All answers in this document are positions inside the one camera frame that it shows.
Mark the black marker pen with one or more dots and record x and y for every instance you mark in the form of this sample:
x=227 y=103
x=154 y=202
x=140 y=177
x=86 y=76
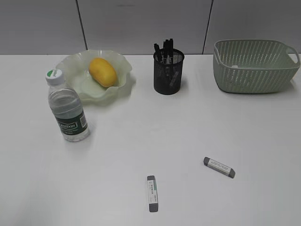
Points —
x=157 y=54
x=171 y=50
x=165 y=50

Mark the yellow mango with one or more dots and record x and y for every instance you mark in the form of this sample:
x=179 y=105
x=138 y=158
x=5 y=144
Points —
x=102 y=71

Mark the grey eraser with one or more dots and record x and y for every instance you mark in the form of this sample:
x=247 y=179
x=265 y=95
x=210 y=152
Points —
x=217 y=166
x=174 y=78
x=152 y=193

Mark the clear water bottle green label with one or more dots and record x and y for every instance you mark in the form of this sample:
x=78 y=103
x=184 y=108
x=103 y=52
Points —
x=66 y=107

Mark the black mesh pen holder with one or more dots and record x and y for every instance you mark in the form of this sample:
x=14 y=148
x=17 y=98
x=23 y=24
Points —
x=163 y=74

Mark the pale green wavy plate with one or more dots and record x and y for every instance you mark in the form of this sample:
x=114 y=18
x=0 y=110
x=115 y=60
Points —
x=75 y=70

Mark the green woven plastic basket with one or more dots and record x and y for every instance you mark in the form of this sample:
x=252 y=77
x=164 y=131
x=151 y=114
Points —
x=254 y=66

